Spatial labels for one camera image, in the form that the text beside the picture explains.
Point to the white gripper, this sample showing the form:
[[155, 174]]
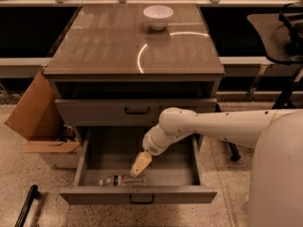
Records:
[[151, 147]]

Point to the clear plastic water bottle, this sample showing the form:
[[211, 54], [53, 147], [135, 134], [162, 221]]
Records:
[[123, 180]]

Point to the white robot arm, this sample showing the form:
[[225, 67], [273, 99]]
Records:
[[276, 136]]

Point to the grey open middle drawer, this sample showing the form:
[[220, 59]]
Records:
[[174, 177]]

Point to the grey top drawer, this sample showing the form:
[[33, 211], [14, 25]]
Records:
[[110, 112]]

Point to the grey drawer cabinet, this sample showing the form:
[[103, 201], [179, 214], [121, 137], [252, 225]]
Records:
[[110, 52]]

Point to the open cardboard box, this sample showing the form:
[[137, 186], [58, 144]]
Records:
[[37, 119]]

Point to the black floor bar left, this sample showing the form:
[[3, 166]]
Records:
[[32, 195]]

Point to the white ceramic bowl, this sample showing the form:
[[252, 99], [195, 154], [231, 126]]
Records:
[[157, 17]]

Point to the black middle drawer handle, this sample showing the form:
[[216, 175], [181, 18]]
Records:
[[145, 199]]

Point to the black drawer handle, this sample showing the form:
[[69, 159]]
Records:
[[132, 111], [145, 199]]

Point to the black top drawer handle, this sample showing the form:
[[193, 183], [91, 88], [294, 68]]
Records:
[[132, 111]]

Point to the black stand frame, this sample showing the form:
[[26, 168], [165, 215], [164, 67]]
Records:
[[282, 101]]

